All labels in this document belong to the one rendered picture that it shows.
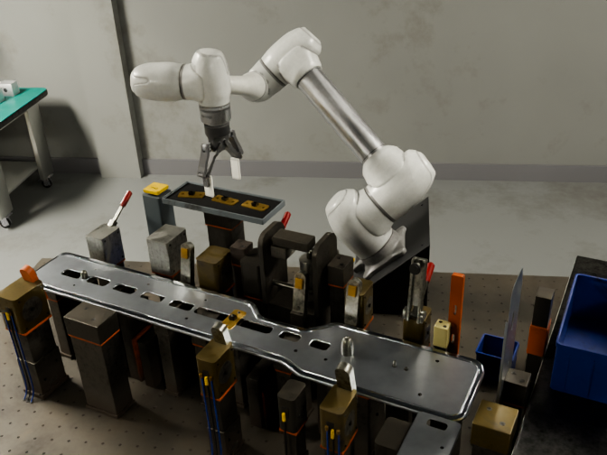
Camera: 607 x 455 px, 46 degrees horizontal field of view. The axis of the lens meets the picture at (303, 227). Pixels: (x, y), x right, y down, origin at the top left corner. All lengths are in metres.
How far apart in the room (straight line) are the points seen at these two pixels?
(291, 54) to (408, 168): 0.58
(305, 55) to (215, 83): 0.57
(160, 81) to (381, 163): 0.77
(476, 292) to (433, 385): 0.91
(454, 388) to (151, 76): 1.17
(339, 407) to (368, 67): 3.41
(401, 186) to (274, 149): 2.78
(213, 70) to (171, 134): 3.18
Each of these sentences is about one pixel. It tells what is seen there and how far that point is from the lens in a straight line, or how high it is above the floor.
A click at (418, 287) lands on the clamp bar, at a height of 1.14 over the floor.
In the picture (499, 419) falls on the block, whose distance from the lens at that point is 1.59.
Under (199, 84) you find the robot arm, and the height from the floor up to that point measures 1.55.
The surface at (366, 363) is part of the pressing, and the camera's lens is 1.78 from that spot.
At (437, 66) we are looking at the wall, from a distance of 4.75.
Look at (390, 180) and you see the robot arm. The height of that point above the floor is 1.15.
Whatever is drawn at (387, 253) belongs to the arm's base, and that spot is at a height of 0.90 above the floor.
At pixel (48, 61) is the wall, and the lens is 5.33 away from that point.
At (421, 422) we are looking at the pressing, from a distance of 1.64.
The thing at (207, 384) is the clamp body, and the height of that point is 0.98.
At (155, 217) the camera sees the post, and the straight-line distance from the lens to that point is 2.37.
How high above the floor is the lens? 2.15
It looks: 29 degrees down
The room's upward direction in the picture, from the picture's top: 3 degrees counter-clockwise
